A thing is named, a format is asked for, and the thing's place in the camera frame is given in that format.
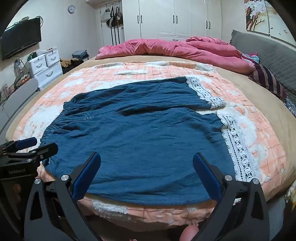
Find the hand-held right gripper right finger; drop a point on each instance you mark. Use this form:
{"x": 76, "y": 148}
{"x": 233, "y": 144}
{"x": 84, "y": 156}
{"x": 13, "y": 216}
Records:
{"x": 207, "y": 177}

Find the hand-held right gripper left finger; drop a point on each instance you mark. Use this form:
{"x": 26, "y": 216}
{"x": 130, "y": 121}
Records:
{"x": 85, "y": 178}

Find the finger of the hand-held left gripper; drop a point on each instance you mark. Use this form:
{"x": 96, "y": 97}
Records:
{"x": 25, "y": 143}
{"x": 45, "y": 151}

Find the blue pants with white lace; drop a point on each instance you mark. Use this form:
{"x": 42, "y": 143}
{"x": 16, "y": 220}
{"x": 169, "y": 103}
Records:
{"x": 138, "y": 139}

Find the grey padded board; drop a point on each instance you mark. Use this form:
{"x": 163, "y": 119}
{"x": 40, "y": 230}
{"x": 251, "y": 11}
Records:
{"x": 20, "y": 99}

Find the person's foot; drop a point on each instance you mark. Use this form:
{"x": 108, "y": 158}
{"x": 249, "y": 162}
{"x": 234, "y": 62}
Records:
{"x": 188, "y": 234}

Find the pink and white patterned blanket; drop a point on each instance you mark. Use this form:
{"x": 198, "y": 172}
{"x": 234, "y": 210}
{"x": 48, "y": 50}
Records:
{"x": 266, "y": 143}

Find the white drawer cabinet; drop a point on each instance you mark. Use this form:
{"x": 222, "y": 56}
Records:
{"x": 48, "y": 75}

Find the small white drawer box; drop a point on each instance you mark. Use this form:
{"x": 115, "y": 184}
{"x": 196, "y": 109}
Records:
{"x": 52, "y": 56}
{"x": 38, "y": 64}

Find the green box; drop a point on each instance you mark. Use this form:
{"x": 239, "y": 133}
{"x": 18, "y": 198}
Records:
{"x": 33, "y": 56}

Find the brown plush toy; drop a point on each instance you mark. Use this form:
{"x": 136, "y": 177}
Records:
{"x": 69, "y": 63}

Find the pile of folded clothes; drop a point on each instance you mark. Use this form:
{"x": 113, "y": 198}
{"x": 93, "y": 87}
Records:
{"x": 80, "y": 55}

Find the black flat television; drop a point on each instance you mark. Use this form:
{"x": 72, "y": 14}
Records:
{"x": 19, "y": 39}

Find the dark striped pillow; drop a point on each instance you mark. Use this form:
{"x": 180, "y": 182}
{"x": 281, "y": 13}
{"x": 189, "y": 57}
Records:
{"x": 266, "y": 77}

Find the teal and pink cloth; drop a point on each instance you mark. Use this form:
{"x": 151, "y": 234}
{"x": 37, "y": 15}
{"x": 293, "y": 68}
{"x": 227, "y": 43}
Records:
{"x": 252, "y": 58}

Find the pink duvet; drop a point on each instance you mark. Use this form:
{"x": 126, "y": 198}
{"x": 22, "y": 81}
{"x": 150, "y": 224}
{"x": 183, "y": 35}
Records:
{"x": 161, "y": 48}

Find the grey quilted headboard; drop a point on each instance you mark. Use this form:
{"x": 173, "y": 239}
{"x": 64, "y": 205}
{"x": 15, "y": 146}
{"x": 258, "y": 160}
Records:
{"x": 272, "y": 53}

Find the black striped hanging bag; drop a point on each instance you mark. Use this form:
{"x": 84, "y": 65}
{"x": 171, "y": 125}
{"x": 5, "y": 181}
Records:
{"x": 112, "y": 20}

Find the white hanging bag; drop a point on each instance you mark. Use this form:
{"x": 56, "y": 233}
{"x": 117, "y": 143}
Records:
{"x": 106, "y": 15}

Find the dark hanging bag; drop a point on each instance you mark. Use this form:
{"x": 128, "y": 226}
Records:
{"x": 120, "y": 16}

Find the white wardrobe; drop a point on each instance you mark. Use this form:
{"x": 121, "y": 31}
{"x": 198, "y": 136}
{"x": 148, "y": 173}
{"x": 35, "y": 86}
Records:
{"x": 171, "y": 18}

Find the round wall clock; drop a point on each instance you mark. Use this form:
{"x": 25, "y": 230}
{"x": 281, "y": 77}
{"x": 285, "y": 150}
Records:
{"x": 71, "y": 8}

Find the floral wall painting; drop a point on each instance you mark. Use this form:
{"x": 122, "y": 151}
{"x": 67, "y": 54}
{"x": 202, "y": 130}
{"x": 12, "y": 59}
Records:
{"x": 255, "y": 16}

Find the pale wall painting panel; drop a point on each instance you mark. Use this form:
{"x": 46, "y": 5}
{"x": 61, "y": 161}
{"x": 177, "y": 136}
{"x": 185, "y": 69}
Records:
{"x": 281, "y": 25}

